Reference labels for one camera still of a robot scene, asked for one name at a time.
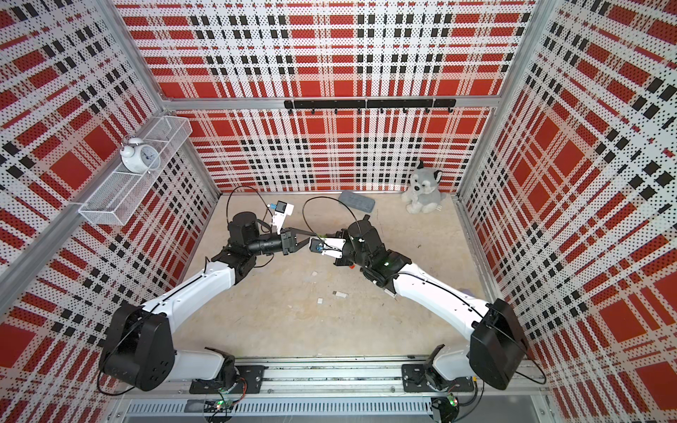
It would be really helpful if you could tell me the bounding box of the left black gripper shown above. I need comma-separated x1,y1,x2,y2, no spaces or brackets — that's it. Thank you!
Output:
249,227,317,257

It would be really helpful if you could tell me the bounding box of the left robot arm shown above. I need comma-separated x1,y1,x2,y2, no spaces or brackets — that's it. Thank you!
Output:
99,211,311,391

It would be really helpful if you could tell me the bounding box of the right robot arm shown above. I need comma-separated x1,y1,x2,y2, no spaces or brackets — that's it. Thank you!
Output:
311,216,529,391

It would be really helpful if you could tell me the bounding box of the grey rectangular case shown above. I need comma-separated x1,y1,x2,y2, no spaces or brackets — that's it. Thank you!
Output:
339,190,376,213

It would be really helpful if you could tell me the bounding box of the grey husky plush toy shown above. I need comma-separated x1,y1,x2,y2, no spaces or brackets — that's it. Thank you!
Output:
401,159,445,214

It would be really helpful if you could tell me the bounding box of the white alarm clock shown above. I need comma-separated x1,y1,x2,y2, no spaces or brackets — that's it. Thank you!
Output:
120,137,160,174

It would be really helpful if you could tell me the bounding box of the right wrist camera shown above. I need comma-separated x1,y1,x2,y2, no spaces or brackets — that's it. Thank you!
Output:
310,237,346,259

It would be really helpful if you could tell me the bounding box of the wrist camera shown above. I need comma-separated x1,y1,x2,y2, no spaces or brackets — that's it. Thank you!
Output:
269,201,294,234
310,237,346,259

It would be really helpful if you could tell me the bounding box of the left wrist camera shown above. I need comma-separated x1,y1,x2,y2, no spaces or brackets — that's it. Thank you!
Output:
269,201,294,234

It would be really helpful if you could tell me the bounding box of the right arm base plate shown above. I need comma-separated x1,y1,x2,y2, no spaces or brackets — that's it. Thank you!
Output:
401,363,475,393

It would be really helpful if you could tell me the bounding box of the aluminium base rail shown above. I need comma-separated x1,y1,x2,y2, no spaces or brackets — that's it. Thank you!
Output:
105,356,559,422

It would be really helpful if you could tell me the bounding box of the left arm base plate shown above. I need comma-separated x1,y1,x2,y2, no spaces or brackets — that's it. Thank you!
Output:
189,365,266,395

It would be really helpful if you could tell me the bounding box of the black hook rail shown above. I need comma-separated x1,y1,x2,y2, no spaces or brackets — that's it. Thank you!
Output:
283,98,458,113

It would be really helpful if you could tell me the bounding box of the white wire mesh shelf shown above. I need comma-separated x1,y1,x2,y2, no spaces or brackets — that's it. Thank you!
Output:
79,115,192,226

